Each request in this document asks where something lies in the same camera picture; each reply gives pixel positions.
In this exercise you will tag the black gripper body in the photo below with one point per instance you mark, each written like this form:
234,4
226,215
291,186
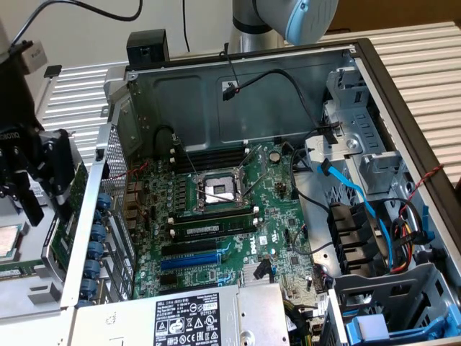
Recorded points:
18,147

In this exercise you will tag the graphics card with black fan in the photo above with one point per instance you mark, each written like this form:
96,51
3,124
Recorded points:
63,238

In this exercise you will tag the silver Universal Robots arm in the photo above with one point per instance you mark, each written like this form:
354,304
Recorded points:
248,39

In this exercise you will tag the silver CPU chip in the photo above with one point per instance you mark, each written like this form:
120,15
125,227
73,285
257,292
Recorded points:
9,241

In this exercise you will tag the grey parts rack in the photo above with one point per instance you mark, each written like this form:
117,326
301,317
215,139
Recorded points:
36,252

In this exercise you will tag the blue card retention clip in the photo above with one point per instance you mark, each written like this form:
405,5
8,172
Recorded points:
91,268
103,201
98,231
95,249
87,287

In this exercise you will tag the small black end cap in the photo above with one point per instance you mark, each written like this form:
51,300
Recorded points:
52,71

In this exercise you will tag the metal socket locking lever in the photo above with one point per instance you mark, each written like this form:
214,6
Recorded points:
251,156
184,154

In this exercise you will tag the silver power supply unit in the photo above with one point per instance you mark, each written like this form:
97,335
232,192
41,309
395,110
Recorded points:
108,324

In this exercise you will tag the black plastic block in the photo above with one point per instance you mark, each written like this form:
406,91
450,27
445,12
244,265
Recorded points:
147,47

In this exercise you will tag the black RAM slot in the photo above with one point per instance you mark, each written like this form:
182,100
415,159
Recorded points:
216,215
212,152
212,161

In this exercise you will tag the long black expansion slot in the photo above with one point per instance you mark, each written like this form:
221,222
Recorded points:
189,248

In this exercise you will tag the short black expansion slot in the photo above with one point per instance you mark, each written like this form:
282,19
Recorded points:
168,280

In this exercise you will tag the blue expansion slot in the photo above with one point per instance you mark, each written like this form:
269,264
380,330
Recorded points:
191,260

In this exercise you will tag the open CPU socket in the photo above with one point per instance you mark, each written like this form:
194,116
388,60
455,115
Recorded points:
219,189

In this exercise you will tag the round coin battery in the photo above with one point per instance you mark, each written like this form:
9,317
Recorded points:
275,156

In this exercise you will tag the open metal PC case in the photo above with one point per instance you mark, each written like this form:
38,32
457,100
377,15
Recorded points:
270,108

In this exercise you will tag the silver chipset heat sink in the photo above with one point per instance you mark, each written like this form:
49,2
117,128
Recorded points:
248,275

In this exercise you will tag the green Dell motherboard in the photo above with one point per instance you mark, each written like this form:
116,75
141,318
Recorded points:
273,216

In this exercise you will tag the black case fan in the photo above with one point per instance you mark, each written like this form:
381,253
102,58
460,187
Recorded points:
353,238

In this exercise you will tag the metal disk bay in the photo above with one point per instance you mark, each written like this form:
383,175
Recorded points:
363,122

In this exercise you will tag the grey plastic drive cage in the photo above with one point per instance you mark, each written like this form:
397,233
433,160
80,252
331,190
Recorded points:
414,284

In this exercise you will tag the blue disk caddy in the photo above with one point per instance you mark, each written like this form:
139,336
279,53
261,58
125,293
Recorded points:
407,339

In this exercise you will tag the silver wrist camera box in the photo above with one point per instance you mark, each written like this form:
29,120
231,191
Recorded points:
34,57

